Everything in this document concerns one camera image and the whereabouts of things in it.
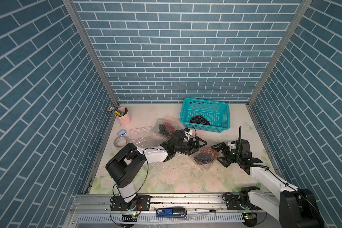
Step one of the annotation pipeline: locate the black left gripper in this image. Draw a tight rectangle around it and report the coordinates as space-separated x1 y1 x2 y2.
173 137 207 156

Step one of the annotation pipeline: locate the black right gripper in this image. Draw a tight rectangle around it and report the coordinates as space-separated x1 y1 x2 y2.
211 142 240 167

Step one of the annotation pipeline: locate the red grape bunch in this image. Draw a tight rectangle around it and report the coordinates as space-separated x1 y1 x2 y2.
200 147 219 159
163 122 175 132

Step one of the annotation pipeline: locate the clear clamshell container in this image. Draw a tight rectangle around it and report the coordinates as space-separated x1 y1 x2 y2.
192 147 219 171
129 126 160 148
152 119 179 138

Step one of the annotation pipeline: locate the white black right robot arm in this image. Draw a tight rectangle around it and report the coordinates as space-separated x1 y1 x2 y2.
212 140 325 228

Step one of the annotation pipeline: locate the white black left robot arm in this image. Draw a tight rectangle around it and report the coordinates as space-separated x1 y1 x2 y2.
105 132 208 204

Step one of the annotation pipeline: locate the dark grape bunch in basket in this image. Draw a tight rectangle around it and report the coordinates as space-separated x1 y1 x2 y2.
190 116 211 125

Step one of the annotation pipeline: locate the teal plastic basket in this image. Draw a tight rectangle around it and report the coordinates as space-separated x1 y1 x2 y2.
180 98 230 133

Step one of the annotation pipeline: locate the small blue stapler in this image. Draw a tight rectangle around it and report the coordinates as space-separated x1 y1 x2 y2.
117 129 126 137

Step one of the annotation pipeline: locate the pink pen cup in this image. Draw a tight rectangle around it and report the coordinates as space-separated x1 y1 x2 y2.
116 107 132 126

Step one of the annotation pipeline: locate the blue black handheld device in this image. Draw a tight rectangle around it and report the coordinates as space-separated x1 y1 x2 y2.
156 207 187 218

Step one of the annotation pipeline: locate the tape roll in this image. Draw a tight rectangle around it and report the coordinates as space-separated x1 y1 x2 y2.
114 136 129 148

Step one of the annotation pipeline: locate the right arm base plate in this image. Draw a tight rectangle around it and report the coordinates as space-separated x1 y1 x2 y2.
222 192 261 211

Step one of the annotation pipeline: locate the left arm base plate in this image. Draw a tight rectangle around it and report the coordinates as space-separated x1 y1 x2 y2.
110 195 151 211

